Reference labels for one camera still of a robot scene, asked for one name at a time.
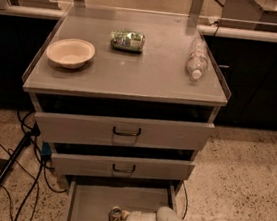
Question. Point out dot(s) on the grey drawer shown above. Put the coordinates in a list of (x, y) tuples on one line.
[(107, 166), (92, 198), (106, 131)]

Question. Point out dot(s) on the clear plastic water bottle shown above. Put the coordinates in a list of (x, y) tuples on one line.
[(197, 59)]

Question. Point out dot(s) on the grey bottom drawer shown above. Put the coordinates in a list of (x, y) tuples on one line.
[(92, 198)]

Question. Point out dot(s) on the green crushed can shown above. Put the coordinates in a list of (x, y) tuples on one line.
[(127, 40)]

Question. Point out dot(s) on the black bar on floor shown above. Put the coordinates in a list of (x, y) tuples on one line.
[(14, 156)]

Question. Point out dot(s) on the white paper bowl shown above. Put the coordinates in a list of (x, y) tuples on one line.
[(70, 53)]

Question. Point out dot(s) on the grey middle drawer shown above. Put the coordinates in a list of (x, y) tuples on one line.
[(107, 166)]

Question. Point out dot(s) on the grey drawer cabinet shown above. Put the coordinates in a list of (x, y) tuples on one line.
[(117, 83)]

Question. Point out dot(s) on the blue box behind cabinet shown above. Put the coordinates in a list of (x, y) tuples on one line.
[(46, 152)]

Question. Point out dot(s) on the silver redbull can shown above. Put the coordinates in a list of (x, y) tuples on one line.
[(115, 214)]

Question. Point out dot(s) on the grey top drawer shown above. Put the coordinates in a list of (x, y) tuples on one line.
[(106, 131)]

